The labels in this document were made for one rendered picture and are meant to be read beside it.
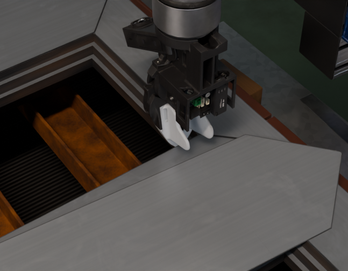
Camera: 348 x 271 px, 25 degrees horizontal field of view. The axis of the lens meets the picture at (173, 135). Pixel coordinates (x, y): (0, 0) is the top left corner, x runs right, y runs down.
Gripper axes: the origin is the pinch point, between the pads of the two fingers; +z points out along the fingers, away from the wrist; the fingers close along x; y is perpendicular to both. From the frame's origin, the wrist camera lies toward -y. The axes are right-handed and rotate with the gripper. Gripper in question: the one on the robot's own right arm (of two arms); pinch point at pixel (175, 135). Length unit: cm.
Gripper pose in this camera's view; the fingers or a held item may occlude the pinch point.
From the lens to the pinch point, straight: 102.2
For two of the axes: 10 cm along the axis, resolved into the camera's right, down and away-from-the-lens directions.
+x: 8.1, -4.2, 4.0
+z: 0.0, 7.0, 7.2
